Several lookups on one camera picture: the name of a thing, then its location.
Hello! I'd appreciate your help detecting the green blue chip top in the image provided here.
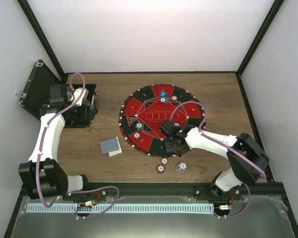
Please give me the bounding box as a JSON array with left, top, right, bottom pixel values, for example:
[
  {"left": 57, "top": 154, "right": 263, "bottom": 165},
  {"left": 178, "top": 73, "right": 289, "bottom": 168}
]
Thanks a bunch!
[{"left": 159, "top": 97, "right": 168, "bottom": 104}]

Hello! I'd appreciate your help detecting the green blue chip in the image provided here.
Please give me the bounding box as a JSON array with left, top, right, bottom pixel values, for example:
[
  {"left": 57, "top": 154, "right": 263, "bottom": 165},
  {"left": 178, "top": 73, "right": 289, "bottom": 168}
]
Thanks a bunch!
[
  {"left": 159, "top": 97, "right": 168, "bottom": 104},
  {"left": 136, "top": 122, "right": 143, "bottom": 129}
]

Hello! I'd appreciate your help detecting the orange black chip stack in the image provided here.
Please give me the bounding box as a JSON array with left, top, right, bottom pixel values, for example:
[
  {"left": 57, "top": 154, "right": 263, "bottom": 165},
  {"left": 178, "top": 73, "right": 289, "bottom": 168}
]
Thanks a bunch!
[{"left": 156, "top": 165, "right": 165, "bottom": 174}]

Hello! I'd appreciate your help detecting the blue small blind button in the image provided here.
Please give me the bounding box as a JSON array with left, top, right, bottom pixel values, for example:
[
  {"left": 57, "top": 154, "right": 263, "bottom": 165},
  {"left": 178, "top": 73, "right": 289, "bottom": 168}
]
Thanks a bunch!
[{"left": 159, "top": 90, "right": 167, "bottom": 98}]

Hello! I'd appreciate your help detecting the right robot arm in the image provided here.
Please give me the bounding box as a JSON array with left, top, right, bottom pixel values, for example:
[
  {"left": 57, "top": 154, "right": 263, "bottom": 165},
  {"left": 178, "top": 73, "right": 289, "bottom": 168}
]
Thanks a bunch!
[{"left": 159, "top": 119, "right": 269, "bottom": 200}]

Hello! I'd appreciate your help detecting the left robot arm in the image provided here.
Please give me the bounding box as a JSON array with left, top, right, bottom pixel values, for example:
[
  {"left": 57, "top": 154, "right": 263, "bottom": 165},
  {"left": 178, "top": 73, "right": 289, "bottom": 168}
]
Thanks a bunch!
[{"left": 18, "top": 84, "right": 97, "bottom": 200}]

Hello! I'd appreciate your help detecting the black poker case lid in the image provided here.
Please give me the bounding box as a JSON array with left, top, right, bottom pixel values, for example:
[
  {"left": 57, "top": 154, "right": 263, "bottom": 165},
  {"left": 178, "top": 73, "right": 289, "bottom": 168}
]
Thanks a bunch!
[{"left": 15, "top": 59, "right": 61, "bottom": 120}]

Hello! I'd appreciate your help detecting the black poker case tray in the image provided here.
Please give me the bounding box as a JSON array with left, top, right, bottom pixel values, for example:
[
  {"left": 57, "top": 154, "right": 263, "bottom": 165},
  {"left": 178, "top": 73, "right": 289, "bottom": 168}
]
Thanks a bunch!
[{"left": 65, "top": 84, "right": 98, "bottom": 128}]

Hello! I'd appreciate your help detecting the round red black poker mat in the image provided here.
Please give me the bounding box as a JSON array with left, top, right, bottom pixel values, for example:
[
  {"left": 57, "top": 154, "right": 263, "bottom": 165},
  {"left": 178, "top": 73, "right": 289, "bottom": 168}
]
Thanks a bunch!
[{"left": 119, "top": 84, "right": 206, "bottom": 158}]

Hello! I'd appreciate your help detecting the white playing card box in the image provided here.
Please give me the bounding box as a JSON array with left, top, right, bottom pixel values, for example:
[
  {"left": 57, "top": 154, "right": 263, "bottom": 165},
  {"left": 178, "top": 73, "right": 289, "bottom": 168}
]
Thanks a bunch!
[{"left": 108, "top": 150, "right": 122, "bottom": 157}]

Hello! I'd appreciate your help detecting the blue backed card deck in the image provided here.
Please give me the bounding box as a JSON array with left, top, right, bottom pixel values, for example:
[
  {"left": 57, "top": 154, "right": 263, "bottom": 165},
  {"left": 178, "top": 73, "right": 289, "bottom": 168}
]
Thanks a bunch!
[{"left": 99, "top": 137, "right": 121, "bottom": 154}]

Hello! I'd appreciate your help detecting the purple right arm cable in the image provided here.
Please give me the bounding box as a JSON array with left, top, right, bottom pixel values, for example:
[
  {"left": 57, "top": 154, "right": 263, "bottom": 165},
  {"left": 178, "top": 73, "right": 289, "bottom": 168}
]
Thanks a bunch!
[{"left": 168, "top": 101, "right": 267, "bottom": 219}]

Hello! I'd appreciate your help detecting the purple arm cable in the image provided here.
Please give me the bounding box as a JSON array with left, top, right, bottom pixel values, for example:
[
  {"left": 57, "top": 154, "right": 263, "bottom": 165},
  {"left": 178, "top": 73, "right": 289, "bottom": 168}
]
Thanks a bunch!
[
  {"left": 168, "top": 101, "right": 267, "bottom": 219},
  {"left": 34, "top": 72, "right": 120, "bottom": 221}
]

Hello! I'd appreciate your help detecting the black aluminium front rail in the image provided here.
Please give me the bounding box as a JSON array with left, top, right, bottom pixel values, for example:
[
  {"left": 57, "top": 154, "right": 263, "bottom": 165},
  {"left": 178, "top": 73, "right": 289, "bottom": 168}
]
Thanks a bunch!
[{"left": 19, "top": 182, "right": 285, "bottom": 199}]

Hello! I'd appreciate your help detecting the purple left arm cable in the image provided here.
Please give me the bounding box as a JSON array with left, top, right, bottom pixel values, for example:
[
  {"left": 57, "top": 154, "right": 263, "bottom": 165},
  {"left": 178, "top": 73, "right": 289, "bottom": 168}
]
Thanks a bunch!
[{"left": 34, "top": 72, "right": 120, "bottom": 221}]

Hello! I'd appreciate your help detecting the light blue slotted cable duct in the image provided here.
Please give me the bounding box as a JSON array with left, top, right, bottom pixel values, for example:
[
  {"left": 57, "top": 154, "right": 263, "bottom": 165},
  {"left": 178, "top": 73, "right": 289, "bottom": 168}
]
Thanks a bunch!
[{"left": 26, "top": 203, "right": 214, "bottom": 214}]

